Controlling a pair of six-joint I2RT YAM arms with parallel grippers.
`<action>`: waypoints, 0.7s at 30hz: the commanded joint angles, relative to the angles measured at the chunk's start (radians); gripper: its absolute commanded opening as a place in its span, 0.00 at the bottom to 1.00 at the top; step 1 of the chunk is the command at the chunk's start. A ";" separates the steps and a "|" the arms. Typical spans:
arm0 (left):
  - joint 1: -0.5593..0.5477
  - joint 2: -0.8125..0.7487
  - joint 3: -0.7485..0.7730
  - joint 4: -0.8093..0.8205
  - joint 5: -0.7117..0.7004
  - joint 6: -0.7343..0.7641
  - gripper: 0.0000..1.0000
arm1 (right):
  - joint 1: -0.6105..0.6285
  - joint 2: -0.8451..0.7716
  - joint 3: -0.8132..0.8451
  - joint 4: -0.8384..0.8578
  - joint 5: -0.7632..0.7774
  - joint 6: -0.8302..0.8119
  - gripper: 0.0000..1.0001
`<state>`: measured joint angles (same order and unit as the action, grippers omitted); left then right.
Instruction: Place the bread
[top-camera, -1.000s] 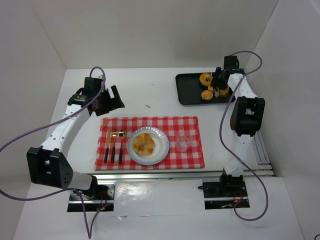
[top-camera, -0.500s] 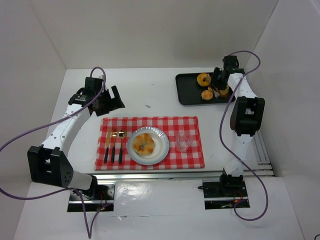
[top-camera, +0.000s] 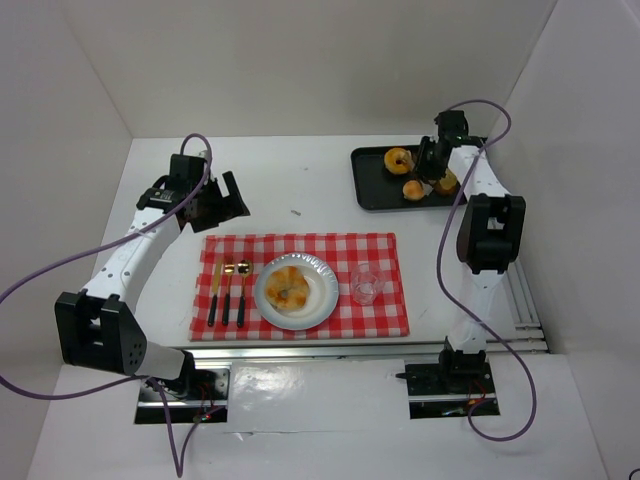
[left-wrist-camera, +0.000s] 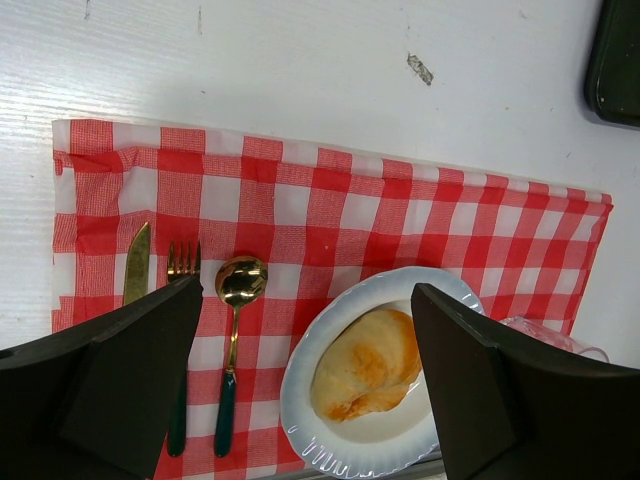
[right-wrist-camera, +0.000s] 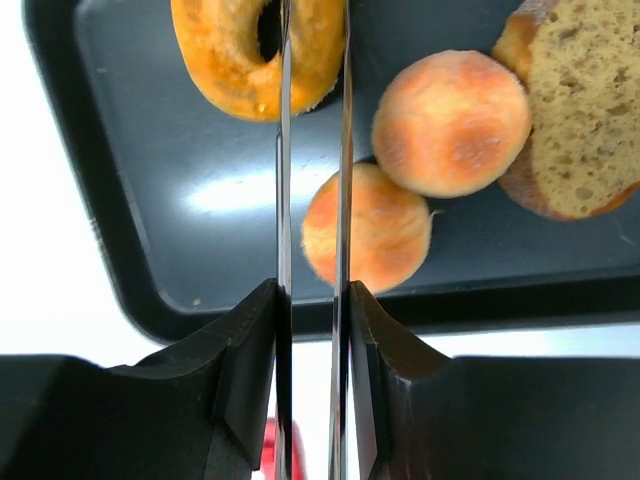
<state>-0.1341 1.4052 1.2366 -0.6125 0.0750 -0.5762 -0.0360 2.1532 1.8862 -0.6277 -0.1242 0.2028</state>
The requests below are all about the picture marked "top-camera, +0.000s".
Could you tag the red checkered cloth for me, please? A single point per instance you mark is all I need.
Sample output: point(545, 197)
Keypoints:
point(386, 317)

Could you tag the black baking tray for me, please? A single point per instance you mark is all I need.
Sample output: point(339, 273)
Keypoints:
point(378, 190)

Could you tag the large brown bagel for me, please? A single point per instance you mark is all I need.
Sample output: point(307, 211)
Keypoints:
point(287, 289)

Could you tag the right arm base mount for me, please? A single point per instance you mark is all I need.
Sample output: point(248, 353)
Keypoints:
point(433, 395)

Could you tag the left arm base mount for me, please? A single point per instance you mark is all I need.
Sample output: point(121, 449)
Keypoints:
point(205, 400)

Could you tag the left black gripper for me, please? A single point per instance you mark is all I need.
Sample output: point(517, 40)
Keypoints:
point(209, 209)

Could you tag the white grey-rimmed plate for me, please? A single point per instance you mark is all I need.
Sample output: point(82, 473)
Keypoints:
point(321, 303)

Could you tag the clear drinking glass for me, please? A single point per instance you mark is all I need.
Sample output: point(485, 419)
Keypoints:
point(367, 283)

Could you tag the gold fork black handle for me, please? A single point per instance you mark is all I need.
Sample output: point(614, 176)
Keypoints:
point(229, 269)

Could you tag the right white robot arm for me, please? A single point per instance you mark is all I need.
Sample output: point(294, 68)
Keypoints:
point(454, 362)

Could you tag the silver metal tongs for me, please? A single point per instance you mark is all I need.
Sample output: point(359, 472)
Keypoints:
point(415, 175)

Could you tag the gold spoon black handle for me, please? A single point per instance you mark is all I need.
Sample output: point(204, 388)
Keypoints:
point(245, 269)

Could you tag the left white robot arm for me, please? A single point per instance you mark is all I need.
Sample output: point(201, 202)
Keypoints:
point(97, 326)

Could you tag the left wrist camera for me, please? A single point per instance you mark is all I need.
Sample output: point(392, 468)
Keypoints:
point(197, 155)

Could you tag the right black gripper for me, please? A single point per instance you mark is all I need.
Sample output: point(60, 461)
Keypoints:
point(430, 161)

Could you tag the aluminium rail frame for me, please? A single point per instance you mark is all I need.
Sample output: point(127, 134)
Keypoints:
point(525, 310)

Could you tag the glazed ring donut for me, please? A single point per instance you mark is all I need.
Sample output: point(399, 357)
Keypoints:
point(399, 161)

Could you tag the baguette bread slice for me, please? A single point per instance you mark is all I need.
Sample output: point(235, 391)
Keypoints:
point(447, 185)

